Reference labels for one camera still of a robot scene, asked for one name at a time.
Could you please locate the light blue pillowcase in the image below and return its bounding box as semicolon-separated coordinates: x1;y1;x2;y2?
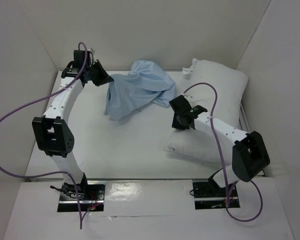
104;60;176;121

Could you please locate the white pillow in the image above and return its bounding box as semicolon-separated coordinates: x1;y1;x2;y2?
163;58;249;163

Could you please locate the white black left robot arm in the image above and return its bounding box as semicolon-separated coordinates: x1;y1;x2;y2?
32;60;114;200

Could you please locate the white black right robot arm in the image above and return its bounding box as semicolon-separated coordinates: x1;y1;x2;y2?
166;95;270;197

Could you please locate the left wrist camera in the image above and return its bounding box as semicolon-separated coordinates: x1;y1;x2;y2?
72;50;94;69

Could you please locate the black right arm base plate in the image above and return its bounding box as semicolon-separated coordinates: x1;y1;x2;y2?
189;181;227;210

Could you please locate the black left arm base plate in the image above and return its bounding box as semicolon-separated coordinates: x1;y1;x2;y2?
50;181;106;213

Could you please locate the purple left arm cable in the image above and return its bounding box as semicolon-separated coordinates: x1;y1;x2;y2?
0;41;97;230

